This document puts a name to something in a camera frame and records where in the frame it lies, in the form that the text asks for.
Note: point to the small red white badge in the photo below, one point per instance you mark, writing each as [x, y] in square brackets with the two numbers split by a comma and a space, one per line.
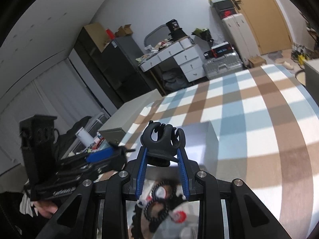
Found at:
[178, 216]

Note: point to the blue brown checkered tablecloth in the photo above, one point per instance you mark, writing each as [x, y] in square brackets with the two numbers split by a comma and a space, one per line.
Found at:
[267, 126]

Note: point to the open cardboard box on fridge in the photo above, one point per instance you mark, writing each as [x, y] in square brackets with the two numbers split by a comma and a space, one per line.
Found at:
[124, 31]

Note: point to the grey chair back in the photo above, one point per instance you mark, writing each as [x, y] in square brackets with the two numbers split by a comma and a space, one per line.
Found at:
[160, 34]

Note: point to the black bag on desk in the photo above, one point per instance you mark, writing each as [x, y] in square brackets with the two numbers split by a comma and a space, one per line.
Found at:
[176, 31]

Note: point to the grey bedside cabinet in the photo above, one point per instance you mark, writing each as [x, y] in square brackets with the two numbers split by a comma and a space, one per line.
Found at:
[117, 126]
[311, 68]

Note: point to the green wrapped bouquet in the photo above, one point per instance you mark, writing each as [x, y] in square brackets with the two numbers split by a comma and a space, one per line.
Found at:
[204, 34]

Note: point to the grey right bedside cabinet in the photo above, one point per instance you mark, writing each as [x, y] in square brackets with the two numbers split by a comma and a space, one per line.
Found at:
[311, 68]

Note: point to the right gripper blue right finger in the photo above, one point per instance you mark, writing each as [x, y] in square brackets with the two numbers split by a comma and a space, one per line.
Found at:
[183, 167]

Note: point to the silver flat suitcase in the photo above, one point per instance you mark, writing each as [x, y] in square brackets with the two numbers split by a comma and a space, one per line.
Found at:
[219, 67]

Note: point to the white curtain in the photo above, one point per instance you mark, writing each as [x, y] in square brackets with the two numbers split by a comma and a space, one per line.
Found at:
[58, 92]

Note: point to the black red shoe box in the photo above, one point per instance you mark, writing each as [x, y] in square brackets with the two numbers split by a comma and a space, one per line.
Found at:
[225, 8]

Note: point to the white thermos bottle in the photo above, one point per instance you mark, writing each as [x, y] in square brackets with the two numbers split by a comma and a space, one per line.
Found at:
[84, 137]

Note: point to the black red box on suitcase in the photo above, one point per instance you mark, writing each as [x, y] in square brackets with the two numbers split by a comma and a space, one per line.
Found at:
[219, 50]

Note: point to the grey cardboard storage box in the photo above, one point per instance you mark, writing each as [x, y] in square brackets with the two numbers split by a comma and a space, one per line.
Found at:
[202, 144]

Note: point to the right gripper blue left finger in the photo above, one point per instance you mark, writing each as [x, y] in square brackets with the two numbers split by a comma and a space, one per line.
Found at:
[141, 165]

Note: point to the white drawer desk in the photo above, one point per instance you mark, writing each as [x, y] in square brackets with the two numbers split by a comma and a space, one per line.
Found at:
[187, 55]

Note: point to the black banana hair clip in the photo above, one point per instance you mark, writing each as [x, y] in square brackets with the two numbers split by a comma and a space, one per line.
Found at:
[140, 227]

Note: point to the wooden door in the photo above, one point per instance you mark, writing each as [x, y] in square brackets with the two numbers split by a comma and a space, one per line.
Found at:
[267, 24]

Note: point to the small cardboard box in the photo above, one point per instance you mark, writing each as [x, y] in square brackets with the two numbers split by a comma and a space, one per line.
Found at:
[256, 61]

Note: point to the white upright suitcase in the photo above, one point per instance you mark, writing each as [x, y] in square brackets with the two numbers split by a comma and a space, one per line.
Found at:
[241, 34]

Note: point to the black claw hair clip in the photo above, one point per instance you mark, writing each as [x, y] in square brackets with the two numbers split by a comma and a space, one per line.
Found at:
[162, 142]

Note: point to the left human hand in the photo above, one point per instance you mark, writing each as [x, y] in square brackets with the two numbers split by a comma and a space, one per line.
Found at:
[45, 208]

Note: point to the grey left bedside cabinet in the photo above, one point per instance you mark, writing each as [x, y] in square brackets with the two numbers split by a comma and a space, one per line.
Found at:
[117, 126]

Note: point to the beige slipper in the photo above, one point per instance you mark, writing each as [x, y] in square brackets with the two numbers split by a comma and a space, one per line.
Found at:
[288, 66]

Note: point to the black refrigerator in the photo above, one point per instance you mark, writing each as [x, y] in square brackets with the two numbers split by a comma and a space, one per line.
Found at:
[122, 70]

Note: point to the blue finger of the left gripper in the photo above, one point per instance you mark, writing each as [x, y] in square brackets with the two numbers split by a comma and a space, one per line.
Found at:
[100, 155]

